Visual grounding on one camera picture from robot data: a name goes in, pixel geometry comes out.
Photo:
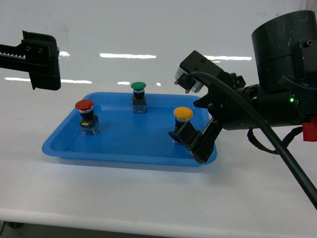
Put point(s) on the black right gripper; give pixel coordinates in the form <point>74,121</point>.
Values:
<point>275,108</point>

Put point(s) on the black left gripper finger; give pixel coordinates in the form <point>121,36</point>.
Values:
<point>38,55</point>

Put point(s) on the yellow push button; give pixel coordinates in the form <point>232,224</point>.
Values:
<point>182,115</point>

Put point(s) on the red push button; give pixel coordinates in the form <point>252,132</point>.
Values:
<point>90,122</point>

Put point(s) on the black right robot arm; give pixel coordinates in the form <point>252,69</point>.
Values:
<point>286,58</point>

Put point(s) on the white glossy back panel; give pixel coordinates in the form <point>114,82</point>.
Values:
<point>107,44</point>

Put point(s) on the green push button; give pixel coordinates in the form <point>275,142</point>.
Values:
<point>138,99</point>

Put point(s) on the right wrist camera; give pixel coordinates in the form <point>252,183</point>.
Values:
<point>198,72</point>

